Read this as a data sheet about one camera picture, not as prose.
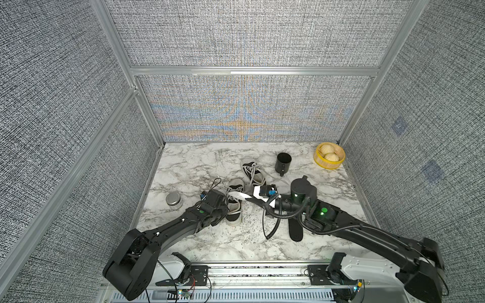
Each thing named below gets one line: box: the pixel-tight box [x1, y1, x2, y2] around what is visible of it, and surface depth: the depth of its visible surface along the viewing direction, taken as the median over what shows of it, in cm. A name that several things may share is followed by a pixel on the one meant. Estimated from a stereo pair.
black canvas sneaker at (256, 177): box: [242, 161, 267, 187], surface depth 98 cm
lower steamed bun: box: [324, 152, 340, 162], surface depth 107 cm
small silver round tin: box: [165, 191, 184, 211], surface depth 90 cm
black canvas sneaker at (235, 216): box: [225, 178, 245, 227], surface depth 86 cm
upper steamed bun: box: [319, 143, 335, 155], surface depth 113 cm
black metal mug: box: [274, 152, 292, 177], surface depth 103 cm
